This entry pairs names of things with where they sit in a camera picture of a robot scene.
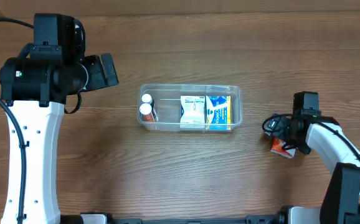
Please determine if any clear plastic container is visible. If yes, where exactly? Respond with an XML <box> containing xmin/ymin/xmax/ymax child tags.
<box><xmin>137</xmin><ymin>84</ymin><xmax>243</xmax><ymax>132</ymax></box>

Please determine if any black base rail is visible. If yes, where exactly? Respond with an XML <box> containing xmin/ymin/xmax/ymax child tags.
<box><xmin>60</xmin><ymin>205</ymin><xmax>324</xmax><ymax>224</ymax></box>

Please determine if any dark bottle white cap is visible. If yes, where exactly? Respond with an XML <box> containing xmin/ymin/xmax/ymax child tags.
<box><xmin>141</xmin><ymin>93</ymin><xmax>154</xmax><ymax>107</ymax></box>

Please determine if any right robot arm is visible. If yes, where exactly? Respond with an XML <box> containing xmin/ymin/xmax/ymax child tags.
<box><xmin>262</xmin><ymin>91</ymin><xmax>360</xmax><ymax>223</ymax></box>

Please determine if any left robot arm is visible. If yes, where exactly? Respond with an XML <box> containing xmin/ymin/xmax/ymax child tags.
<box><xmin>0</xmin><ymin>14</ymin><xmax>118</xmax><ymax>223</ymax></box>

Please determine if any white medicine box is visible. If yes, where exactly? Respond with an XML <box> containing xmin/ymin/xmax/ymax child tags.
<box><xmin>180</xmin><ymin>96</ymin><xmax>206</xmax><ymax>129</ymax></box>

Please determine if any red orange small box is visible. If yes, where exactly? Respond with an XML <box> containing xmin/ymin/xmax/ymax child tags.
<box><xmin>270</xmin><ymin>138</ymin><xmax>296</xmax><ymax>159</ymax></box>

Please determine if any blue yellow VapoDrops box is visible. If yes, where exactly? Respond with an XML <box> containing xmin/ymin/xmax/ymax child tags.
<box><xmin>206</xmin><ymin>96</ymin><xmax>232</xmax><ymax>131</ymax></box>

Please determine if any orange tube white cap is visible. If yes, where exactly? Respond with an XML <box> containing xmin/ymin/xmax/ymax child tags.
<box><xmin>139</xmin><ymin>103</ymin><xmax>155</xmax><ymax>122</ymax></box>

